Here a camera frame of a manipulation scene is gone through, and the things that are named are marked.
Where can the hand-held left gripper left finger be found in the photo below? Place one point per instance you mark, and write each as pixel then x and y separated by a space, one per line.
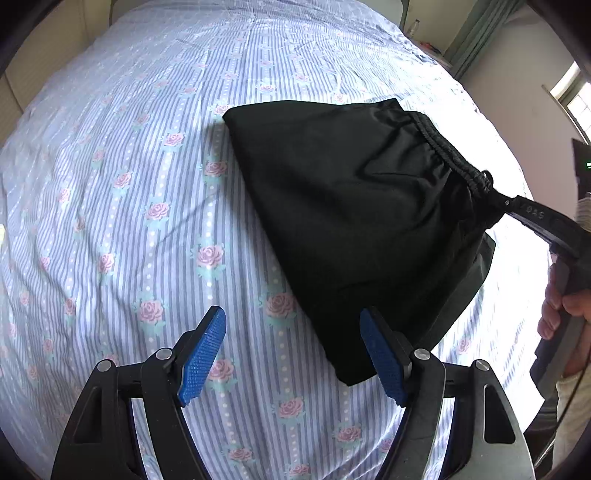
pixel 203 353

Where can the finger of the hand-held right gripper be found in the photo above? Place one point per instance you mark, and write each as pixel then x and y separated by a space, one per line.
pixel 540 220

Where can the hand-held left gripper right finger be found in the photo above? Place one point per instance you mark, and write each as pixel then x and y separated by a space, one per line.
pixel 385 357

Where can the black pants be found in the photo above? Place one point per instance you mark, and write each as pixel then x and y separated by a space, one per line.
pixel 364 217

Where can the person's right hand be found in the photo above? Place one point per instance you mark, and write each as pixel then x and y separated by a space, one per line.
pixel 554 308

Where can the window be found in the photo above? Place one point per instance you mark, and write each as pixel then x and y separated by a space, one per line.
pixel 572 94

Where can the person's light clothing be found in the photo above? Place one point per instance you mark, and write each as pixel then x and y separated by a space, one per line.
pixel 575 415

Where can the floral striped bed sheet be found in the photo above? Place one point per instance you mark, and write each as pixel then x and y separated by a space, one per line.
pixel 129 194

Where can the green curtain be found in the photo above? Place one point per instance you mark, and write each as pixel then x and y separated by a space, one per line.
pixel 482 32

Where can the clear plastic bottle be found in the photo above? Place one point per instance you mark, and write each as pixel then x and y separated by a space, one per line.
pixel 412 26

